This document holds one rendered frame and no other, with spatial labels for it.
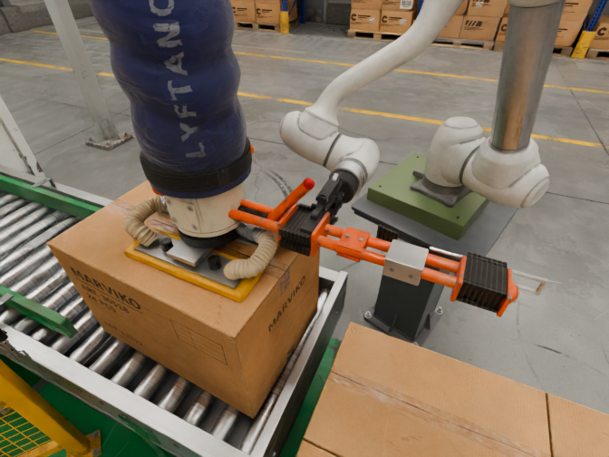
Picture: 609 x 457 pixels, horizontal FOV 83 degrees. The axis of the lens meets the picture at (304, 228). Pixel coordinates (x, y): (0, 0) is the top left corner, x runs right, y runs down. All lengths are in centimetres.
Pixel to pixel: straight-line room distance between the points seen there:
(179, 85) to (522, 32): 73
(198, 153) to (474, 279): 53
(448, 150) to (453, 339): 105
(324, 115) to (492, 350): 148
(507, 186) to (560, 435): 68
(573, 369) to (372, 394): 125
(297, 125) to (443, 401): 87
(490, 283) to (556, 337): 158
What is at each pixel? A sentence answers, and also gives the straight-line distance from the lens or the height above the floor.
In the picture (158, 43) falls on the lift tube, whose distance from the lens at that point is 61.
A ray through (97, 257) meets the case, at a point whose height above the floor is 95.
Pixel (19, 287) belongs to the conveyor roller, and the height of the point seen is 54.
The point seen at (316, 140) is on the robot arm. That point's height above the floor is 114.
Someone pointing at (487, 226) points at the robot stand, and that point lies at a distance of 141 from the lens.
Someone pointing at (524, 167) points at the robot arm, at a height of 106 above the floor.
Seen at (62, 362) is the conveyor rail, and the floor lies 59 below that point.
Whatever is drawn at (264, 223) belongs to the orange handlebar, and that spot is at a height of 109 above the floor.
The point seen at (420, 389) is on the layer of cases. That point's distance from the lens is 116.
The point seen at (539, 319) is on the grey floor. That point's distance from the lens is 227.
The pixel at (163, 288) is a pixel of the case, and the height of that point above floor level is 95.
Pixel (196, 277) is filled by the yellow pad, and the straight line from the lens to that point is 81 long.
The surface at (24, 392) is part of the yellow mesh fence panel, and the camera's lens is 143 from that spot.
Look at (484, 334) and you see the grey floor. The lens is 206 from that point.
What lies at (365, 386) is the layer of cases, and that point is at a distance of 112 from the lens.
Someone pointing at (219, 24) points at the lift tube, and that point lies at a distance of 63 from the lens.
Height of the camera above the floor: 155
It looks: 40 degrees down
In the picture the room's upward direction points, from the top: straight up
